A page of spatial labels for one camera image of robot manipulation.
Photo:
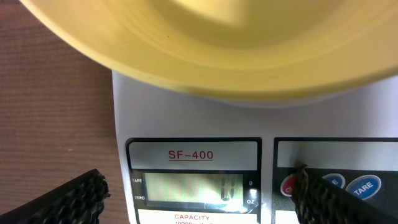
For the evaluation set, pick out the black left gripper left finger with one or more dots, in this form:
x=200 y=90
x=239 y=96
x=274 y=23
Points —
x=79 y=201

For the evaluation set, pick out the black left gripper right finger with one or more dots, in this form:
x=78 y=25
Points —
x=320 y=202

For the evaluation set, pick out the white digital kitchen scale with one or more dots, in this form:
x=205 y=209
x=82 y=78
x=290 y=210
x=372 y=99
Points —
x=189 y=160

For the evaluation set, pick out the yellow plastic bowl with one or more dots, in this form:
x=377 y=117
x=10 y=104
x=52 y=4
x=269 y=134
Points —
x=239 y=50

